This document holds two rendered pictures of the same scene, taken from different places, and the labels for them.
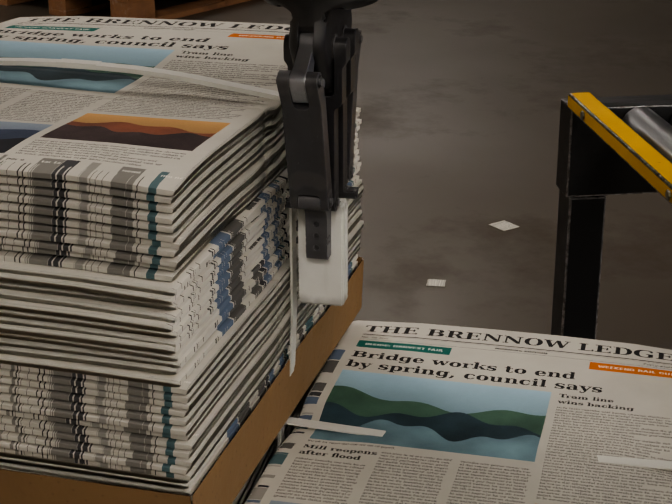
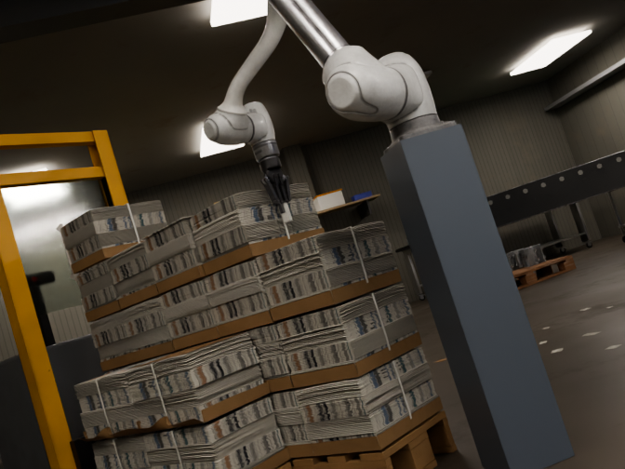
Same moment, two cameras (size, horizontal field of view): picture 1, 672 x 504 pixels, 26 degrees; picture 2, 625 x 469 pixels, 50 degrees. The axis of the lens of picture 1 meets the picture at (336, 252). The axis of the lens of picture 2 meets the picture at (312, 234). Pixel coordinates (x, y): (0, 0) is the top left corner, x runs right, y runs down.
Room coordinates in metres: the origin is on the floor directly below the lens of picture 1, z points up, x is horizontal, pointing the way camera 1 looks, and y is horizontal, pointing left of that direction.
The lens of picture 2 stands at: (-1.17, -1.17, 0.67)
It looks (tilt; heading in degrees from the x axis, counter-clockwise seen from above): 5 degrees up; 28
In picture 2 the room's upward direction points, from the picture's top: 18 degrees counter-clockwise
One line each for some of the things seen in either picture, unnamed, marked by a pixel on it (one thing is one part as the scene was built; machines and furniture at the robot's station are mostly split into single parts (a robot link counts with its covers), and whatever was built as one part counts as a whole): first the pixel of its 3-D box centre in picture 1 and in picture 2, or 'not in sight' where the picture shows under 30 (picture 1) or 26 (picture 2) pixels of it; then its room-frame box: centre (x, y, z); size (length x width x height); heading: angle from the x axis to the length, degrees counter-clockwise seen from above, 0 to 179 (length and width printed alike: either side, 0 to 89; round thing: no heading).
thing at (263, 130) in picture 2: not in sight; (255, 124); (0.87, 0.01, 1.30); 0.13 x 0.11 x 0.16; 168
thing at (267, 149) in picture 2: not in sight; (266, 152); (0.88, 0.01, 1.19); 0.09 x 0.09 x 0.06
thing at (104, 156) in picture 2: not in sight; (143, 293); (1.53, 1.38, 0.92); 0.09 x 0.09 x 1.85; 77
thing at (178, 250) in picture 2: not in sight; (208, 250); (0.98, 0.46, 0.95); 0.38 x 0.29 x 0.23; 166
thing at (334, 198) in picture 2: not in sight; (328, 201); (7.94, 3.29, 1.87); 0.42 x 0.35 x 0.24; 131
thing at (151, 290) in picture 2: not in sight; (174, 287); (1.05, 0.74, 0.86); 0.38 x 0.29 x 0.04; 167
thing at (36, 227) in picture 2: not in sight; (67, 242); (1.22, 1.47, 1.27); 0.57 x 0.01 x 0.65; 167
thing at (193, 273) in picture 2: not in sight; (215, 271); (0.98, 0.46, 0.86); 0.38 x 0.29 x 0.04; 166
